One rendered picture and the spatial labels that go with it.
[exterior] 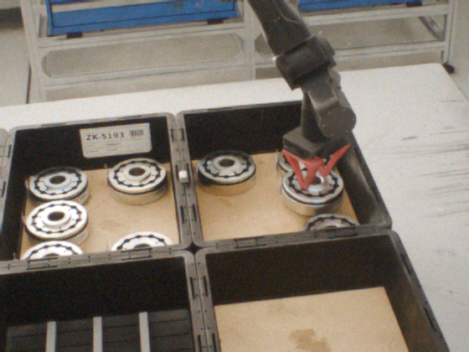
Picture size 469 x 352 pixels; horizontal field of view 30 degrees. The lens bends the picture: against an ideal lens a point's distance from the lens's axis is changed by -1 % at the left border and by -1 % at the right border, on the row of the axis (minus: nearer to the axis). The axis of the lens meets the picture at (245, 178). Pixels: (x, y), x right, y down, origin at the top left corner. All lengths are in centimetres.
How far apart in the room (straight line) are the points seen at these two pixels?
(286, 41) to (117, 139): 45
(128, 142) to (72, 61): 234
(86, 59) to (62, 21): 56
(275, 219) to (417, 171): 46
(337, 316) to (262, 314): 11
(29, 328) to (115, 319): 13
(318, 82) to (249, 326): 37
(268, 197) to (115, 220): 27
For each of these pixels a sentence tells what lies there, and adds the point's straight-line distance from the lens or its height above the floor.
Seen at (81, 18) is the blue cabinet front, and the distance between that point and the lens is 342.
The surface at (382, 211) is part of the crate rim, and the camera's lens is 136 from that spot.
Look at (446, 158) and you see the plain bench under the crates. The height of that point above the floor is 70.
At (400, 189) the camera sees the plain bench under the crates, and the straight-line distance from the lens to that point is 181.
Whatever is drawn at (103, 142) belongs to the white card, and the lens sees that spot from 162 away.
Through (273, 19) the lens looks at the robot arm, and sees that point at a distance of 128.
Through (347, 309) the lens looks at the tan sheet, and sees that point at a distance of 133.
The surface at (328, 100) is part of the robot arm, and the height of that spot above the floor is 110.
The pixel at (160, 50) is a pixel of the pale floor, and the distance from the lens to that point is 396.
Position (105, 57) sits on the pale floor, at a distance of 395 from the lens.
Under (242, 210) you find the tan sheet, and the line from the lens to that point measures 152.
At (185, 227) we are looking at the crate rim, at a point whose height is 93.
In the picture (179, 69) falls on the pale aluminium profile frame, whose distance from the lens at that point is 351.
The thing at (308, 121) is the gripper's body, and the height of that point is 102.
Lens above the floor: 173
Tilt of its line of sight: 34 degrees down
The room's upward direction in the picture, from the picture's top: 2 degrees counter-clockwise
